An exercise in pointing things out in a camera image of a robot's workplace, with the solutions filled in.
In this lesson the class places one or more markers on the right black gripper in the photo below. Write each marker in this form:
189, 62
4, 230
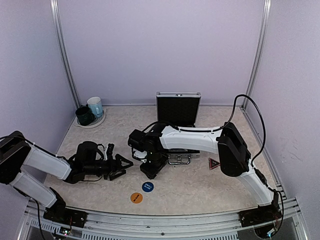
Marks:
150, 172

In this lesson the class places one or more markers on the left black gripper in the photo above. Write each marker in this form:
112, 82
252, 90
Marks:
117, 162

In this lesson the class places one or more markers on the aluminium poker case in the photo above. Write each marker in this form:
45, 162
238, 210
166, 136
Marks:
179, 109

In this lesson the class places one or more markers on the dark green mug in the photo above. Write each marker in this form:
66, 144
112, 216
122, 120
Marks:
84, 115

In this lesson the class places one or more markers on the black triangular dealer button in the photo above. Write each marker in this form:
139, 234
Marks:
213, 163

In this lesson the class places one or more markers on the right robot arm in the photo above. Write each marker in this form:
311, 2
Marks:
233, 154

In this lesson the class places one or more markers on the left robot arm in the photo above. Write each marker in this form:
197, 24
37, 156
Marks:
18, 155

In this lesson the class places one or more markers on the blue small blind button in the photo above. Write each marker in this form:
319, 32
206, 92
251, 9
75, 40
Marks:
147, 187

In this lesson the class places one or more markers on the orange big blind button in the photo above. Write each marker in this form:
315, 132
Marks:
136, 197

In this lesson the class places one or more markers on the white round coaster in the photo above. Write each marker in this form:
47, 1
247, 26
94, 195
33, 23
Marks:
97, 121

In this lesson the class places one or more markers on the light blue mug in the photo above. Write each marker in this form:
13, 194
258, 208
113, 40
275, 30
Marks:
95, 104

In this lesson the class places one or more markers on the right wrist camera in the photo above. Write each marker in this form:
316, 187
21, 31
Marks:
138, 155

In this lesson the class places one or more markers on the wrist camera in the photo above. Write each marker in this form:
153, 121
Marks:
138, 155
108, 153

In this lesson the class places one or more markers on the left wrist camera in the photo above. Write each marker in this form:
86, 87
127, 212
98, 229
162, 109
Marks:
108, 153

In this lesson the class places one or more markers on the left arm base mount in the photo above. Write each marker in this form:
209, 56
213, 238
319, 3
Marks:
68, 216

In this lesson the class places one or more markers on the aluminium front rail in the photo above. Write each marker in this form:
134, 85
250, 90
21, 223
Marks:
100, 225

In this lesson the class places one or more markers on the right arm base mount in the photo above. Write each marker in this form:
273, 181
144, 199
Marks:
258, 216

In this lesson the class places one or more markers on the left aluminium post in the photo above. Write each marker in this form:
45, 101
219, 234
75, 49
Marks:
54, 5

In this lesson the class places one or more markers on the aluminium post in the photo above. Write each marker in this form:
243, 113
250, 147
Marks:
54, 5
260, 46

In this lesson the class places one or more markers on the right aluminium post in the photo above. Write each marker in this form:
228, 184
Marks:
260, 46

